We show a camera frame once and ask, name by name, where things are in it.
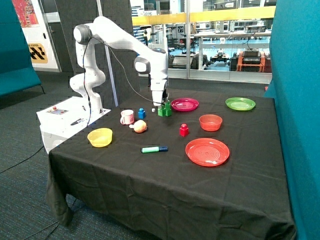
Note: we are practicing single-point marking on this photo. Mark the teal partition right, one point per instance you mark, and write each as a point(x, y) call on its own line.
point(295, 87)

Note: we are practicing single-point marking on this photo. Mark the green plastic plate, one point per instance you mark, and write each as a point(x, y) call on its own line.
point(240, 103)

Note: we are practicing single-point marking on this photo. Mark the teal sofa left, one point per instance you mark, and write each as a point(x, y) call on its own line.
point(16, 69)

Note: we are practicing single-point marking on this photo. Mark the blue block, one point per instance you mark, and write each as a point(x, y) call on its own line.
point(141, 114)

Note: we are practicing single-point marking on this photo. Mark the yellow plastic bowl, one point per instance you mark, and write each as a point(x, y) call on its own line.
point(100, 137)

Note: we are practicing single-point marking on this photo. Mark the green highlighter marker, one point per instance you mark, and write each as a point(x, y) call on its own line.
point(154, 149)

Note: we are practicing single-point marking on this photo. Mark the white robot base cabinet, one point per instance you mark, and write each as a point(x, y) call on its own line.
point(55, 121)

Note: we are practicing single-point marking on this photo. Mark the small green block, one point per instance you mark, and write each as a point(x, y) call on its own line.
point(167, 105)

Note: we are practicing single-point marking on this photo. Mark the green block middle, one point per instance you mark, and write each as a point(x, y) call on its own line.
point(168, 112)

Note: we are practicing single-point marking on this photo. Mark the magenta plastic plate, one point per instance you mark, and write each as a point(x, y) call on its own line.
point(184, 104)

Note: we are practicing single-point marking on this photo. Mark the red block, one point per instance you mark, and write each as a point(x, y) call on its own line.
point(184, 130)

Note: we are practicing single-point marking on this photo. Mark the black pen on cabinet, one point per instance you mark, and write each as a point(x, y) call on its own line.
point(76, 122)

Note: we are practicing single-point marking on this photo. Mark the black tablecloth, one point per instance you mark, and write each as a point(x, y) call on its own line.
point(165, 193)

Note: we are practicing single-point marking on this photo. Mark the pink mug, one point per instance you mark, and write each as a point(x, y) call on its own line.
point(127, 117)

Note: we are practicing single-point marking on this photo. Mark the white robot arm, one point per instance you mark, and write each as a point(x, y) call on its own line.
point(152, 61)

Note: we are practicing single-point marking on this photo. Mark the red plastic plate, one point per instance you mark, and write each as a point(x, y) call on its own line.
point(207, 152)

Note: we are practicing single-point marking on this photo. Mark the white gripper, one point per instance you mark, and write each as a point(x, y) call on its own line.
point(159, 95)

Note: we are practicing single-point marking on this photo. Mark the peach toy fruit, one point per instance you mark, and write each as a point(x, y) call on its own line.
point(139, 126)

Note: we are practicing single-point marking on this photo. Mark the orange plastic bowl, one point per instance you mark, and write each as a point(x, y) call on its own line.
point(210, 122)

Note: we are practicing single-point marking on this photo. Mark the green block front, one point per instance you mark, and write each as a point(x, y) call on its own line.
point(161, 111)

